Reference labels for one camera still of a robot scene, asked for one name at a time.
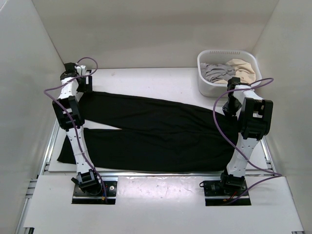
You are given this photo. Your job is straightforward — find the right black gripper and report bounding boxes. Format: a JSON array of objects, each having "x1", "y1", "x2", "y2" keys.
[{"x1": 222, "y1": 96, "x2": 242, "y2": 119}]

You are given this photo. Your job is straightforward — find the black trousers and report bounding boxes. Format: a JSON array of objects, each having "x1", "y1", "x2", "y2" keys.
[{"x1": 57, "y1": 90, "x2": 240, "y2": 174}]

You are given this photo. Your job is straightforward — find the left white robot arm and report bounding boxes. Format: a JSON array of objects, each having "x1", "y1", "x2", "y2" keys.
[{"x1": 52, "y1": 62, "x2": 102, "y2": 195}]

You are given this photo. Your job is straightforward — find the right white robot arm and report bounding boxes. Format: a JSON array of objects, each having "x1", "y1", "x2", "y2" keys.
[{"x1": 219, "y1": 77, "x2": 273, "y2": 195}]

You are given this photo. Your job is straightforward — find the white plastic laundry basket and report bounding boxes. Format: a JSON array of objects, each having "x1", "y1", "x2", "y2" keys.
[{"x1": 197, "y1": 49, "x2": 262, "y2": 98}]

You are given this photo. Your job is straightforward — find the beige garment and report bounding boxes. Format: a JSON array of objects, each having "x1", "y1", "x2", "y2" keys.
[{"x1": 215, "y1": 58, "x2": 256, "y2": 84}]

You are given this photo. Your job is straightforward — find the grey garment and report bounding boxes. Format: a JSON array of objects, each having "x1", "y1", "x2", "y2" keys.
[{"x1": 200, "y1": 63, "x2": 236, "y2": 83}]

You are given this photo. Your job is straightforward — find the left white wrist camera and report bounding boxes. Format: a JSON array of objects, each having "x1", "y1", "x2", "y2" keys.
[{"x1": 75, "y1": 64, "x2": 87, "y2": 76}]

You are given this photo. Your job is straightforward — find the front aluminium rail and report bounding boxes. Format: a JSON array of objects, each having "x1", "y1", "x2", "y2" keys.
[{"x1": 99, "y1": 171, "x2": 222, "y2": 177}]

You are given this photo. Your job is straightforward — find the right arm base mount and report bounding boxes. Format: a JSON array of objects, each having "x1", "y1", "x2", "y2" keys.
[{"x1": 199, "y1": 174, "x2": 251, "y2": 206}]

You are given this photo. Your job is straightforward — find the left aluminium rail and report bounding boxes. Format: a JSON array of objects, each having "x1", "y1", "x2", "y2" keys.
[{"x1": 30, "y1": 119, "x2": 59, "y2": 181}]

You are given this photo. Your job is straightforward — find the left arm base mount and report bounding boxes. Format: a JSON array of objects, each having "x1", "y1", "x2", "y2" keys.
[{"x1": 71, "y1": 170, "x2": 117, "y2": 205}]

